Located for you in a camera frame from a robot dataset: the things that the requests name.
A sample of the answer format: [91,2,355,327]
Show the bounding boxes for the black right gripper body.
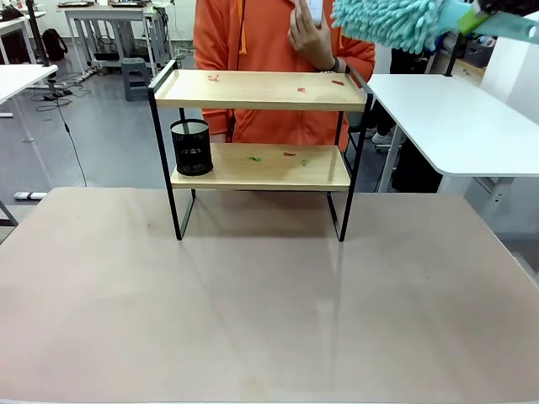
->
[500,0,539,17]

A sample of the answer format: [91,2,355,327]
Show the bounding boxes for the teal microfibre duster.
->
[330,0,539,54]

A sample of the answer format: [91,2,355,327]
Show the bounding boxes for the black mesh pen holder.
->
[169,119,215,177]

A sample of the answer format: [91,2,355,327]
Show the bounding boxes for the person's left forearm orange sleeve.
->
[335,35,376,83]

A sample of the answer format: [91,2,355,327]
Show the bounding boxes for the person's left hand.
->
[287,0,337,72]

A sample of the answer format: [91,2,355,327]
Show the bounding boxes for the black plastic crate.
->
[462,36,499,65]

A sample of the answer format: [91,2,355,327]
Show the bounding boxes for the black tripod pole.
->
[445,41,461,78]

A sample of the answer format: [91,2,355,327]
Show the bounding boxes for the large white angled table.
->
[365,73,539,194]

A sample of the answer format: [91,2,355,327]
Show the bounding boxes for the person's orange hoodie torso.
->
[192,0,376,146]

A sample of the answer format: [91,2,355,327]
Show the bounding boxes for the grey plastic step stool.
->
[121,58,149,103]

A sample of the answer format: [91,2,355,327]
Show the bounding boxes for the grey metal workbench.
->
[56,2,159,79]

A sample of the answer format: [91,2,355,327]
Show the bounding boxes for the black backpack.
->
[40,28,69,62]

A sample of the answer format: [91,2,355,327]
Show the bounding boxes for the black stand pole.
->
[24,0,51,69]

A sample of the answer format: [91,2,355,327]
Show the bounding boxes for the small white table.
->
[0,64,59,144]

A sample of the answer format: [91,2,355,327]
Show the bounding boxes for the white desk with dark panel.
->
[0,10,47,65]

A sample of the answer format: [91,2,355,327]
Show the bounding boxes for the black frame wooden two-tier shelf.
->
[147,60,375,243]

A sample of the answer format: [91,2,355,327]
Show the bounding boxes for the black floor cable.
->
[45,77,88,188]

